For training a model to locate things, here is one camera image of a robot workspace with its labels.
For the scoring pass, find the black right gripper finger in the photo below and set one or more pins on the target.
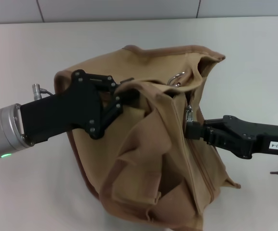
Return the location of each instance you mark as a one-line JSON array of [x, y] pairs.
[[214, 122], [194, 131]]

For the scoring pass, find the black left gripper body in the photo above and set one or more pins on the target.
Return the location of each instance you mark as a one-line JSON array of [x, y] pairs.
[[61, 113]]

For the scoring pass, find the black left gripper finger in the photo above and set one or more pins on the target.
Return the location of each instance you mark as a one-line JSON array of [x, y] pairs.
[[112, 113], [102, 80]]

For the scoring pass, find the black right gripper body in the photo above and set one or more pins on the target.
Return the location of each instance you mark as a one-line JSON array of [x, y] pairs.
[[249, 137]]

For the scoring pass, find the khaki canvas food bag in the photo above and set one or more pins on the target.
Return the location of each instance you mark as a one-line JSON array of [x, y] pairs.
[[153, 156]]

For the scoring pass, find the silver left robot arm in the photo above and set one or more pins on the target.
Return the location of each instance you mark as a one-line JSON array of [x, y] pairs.
[[3, 132]]

